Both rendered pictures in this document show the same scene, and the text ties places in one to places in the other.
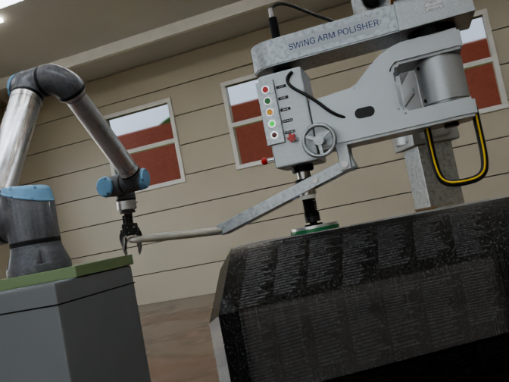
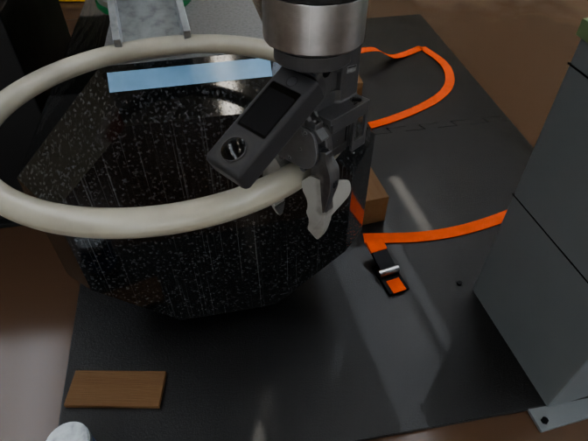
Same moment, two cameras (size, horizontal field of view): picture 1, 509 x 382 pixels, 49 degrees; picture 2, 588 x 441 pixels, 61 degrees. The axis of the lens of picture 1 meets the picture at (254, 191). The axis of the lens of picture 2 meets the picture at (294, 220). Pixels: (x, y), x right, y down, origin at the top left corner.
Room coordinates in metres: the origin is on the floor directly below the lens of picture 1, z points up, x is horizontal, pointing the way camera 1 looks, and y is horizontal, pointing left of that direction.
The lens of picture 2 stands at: (2.83, 0.95, 1.29)
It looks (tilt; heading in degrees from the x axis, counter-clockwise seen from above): 46 degrees down; 238
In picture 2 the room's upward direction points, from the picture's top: straight up
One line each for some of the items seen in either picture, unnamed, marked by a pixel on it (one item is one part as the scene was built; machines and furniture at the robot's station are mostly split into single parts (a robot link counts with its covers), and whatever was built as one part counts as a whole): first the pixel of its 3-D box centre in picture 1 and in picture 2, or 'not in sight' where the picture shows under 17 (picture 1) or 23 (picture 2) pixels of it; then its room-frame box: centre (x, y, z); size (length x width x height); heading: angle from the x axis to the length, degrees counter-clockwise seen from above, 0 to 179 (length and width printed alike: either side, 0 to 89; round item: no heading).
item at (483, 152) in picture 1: (457, 148); not in sight; (2.33, -0.87, 1.06); 0.23 x 0.03 x 0.32; 75
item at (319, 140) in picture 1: (320, 141); not in sight; (2.36, -0.32, 1.20); 0.15 x 0.10 x 0.15; 75
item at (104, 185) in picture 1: (112, 186); not in sight; (2.47, 0.62, 1.20); 0.12 x 0.12 x 0.09; 72
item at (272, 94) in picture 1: (270, 112); not in sight; (2.41, -0.14, 1.38); 0.08 x 0.03 x 0.28; 75
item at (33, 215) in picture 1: (28, 213); not in sight; (1.72, 0.70, 1.07); 0.17 x 0.15 x 0.18; 72
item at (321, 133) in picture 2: (129, 223); (315, 101); (2.59, 0.60, 1.03); 0.09 x 0.08 x 0.12; 15
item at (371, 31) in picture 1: (356, 40); not in sight; (2.41, -0.57, 1.62); 0.96 x 0.25 x 0.17; 75
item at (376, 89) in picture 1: (380, 105); not in sight; (2.39, -0.61, 1.31); 0.74 x 0.23 x 0.49; 75
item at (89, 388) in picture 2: not in sight; (116, 388); (2.92, 0.19, 0.02); 0.25 x 0.10 x 0.01; 148
